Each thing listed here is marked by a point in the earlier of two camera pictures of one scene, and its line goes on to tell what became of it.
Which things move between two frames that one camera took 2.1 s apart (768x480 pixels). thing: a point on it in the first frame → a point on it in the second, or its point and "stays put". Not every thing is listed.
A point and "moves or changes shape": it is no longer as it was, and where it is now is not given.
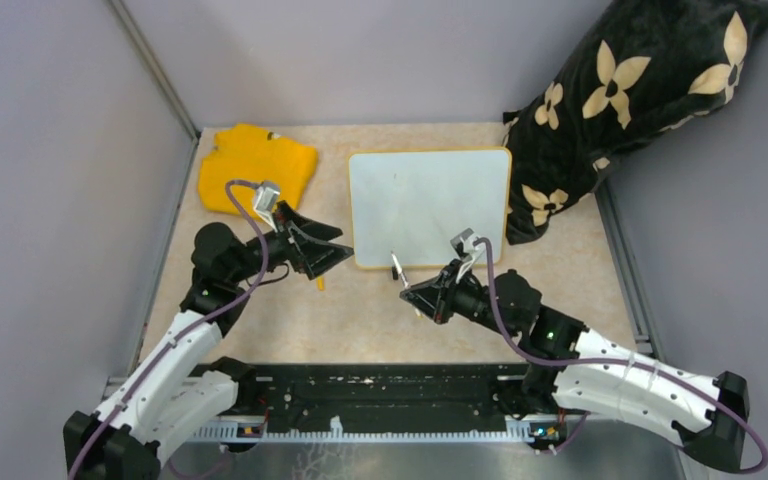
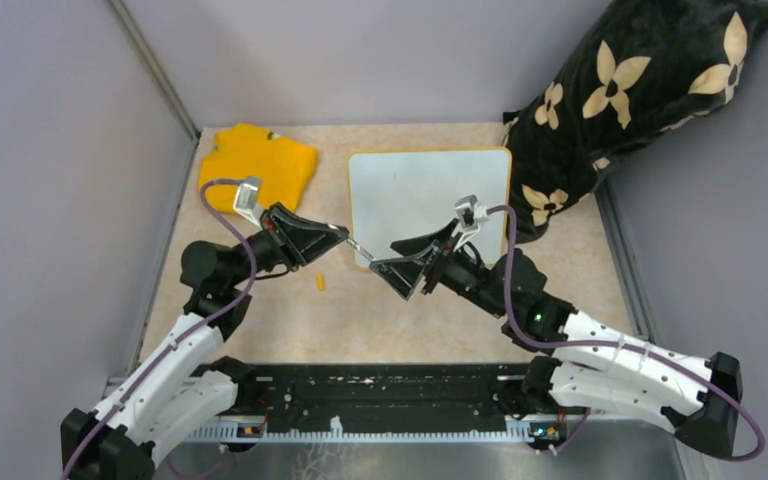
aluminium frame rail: [183, 383] stays put
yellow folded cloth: [248, 153] stays put
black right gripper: [437, 296] → [405, 273]
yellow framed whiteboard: [415, 202] stays put
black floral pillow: [635, 68] stays put
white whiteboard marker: [400, 270] moves or changes shape
